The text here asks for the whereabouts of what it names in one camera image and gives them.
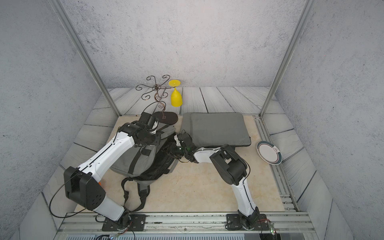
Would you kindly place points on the aluminium front rail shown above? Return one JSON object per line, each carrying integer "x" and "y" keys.
{"x": 190, "y": 226}

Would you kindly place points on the copper wire stand dark base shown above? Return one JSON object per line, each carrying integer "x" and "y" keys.
{"x": 159, "y": 90}

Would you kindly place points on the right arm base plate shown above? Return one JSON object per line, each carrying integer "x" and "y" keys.
{"x": 237, "y": 222}

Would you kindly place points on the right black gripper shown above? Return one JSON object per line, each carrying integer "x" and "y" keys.
{"x": 171, "y": 149}

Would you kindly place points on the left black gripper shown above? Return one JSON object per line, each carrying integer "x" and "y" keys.
{"x": 158, "y": 139}

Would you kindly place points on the white plate green rim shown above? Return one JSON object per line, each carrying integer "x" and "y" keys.
{"x": 269, "y": 153}

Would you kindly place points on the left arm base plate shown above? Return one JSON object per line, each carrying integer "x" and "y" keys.
{"x": 131, "y": 222}

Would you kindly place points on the grey zippered laptop bag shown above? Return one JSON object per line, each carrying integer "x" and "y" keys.
{"x": 145, "y": 165}

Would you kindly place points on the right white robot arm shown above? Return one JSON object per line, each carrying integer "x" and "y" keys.
{"x": 232, "y": 168}

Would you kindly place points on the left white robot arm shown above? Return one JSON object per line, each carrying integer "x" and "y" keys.
{"x": 82, "y": 183}

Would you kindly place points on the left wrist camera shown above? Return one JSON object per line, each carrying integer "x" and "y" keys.
{"x": 147, "y": 121}

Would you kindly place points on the yellow plastic wine glass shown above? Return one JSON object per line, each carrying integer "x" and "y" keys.
{"x": 176, "y": 97}

